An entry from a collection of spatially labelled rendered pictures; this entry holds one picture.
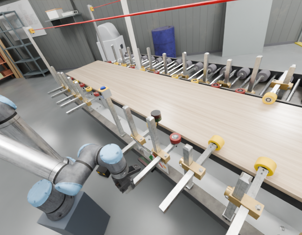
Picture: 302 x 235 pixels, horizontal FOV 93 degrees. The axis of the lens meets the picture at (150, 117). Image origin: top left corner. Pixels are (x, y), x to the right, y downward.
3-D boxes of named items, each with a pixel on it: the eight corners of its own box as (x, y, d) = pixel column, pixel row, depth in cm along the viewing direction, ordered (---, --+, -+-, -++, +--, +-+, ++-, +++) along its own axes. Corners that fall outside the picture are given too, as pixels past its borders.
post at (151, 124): (161, 167, 109) (149, 120, 79) (158, 164, 111) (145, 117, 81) (164, 164, 110) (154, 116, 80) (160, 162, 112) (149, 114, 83)
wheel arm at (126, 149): (114, 164, 103) (112, 161, 100) (111, 162, 105) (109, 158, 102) (156, 129, 123) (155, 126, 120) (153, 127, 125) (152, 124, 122)
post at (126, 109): (140, 152, 126) (124, 107, 96) (137, 150, 128) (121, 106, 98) (143, 149, 127) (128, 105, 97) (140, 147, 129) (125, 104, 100)
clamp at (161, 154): (165, 164, 96) (165, 160, 93) (151, 153, 104) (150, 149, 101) (171, 158, 98) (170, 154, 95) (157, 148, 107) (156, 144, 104)
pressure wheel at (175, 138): (177, 152, 104) (176, 142, 97) (168, 147, 109) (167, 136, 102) (183, 145, 108) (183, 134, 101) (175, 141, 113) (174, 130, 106)
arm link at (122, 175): (120, 155, 76) (131, 166, 70) (122, 161, 79) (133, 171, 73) (105, 167, 72) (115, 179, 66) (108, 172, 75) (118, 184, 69)
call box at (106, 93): (105, 100, 111) (101, 91, 106) (101, 98, 115) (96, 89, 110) (112, 96, 114) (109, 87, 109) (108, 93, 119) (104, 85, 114)
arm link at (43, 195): (37, 209, 100) (18, 199, 89) (56, 185, 112) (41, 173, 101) (52, 216, 95) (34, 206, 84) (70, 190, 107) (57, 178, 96)
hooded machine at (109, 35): (130, 63, 539) (119, 19, 453) (125, 70, 493) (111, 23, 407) (113, 65, 558) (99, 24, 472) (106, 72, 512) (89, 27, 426)
